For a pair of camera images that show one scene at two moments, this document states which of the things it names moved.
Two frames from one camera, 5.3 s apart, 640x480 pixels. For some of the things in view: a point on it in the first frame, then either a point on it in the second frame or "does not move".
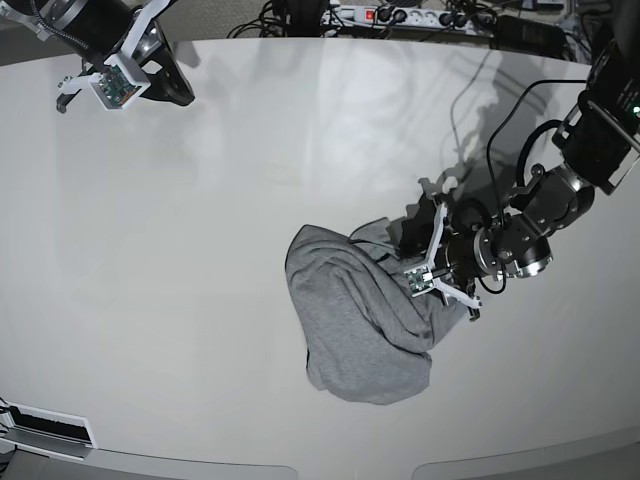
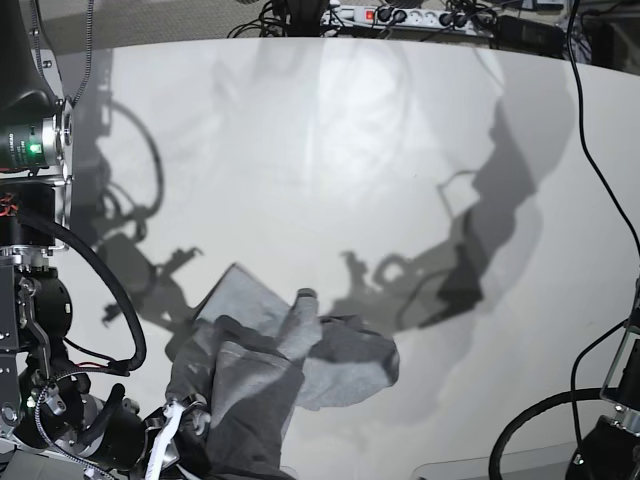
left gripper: (145, 36) -> (169, 433)
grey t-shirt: (367, 337) -> (249, 361)
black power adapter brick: (530, 37) does not move
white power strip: (428, 19) does not move
